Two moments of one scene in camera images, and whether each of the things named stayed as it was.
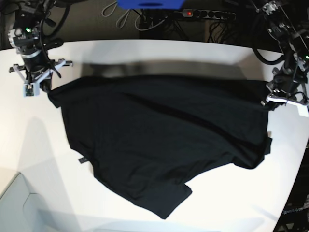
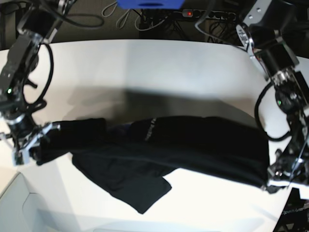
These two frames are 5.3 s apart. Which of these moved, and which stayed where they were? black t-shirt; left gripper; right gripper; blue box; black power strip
Moved: black t-shirt; left gripper; right gripper
Stayed: black power strip; blue box
